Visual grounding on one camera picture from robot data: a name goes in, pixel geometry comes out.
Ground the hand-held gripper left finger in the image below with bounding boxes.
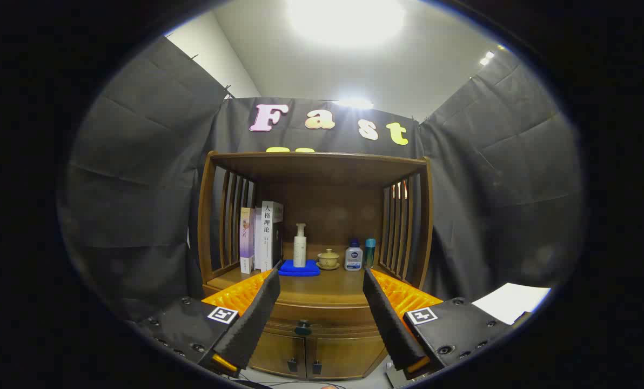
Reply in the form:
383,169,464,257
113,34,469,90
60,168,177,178
136,264,283,379

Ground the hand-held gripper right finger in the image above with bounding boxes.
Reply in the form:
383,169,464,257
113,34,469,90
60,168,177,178
362,266,520,381

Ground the brown wooden drawer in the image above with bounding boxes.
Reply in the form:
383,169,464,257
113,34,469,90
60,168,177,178
265,300,379,338

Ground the wooden cabinet door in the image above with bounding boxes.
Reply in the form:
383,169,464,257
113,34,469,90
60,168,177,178
306,335,387,379
249,331,307,379

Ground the wooden countertop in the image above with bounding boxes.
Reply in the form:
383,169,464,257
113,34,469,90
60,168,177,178
206,243,417,306

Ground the brown wooden cabinet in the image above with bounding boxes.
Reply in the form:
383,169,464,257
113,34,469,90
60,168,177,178
197,150,435,380

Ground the blue folded cloth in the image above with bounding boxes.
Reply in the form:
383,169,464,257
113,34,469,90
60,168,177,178
278,259,321,277

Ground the white blue lotion bottle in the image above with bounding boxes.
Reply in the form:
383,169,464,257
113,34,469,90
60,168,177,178
344,239,364,271

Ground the thin white book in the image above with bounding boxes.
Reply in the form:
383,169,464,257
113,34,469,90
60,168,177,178
253,208,263,271

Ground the purple book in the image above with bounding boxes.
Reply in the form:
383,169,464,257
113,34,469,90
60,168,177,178
239,207,256,274

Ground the thick white book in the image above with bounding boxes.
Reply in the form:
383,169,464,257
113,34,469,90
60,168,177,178
260,201,285,272

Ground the white pump bottle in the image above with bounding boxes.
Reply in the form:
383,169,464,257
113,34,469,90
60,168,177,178
293,223,307,269

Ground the yellow lidded teacup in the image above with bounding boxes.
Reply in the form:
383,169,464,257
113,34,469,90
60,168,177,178
316,249,341,271

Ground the white sheet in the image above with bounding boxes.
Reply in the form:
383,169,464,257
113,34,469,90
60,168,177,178
472,283,552,325

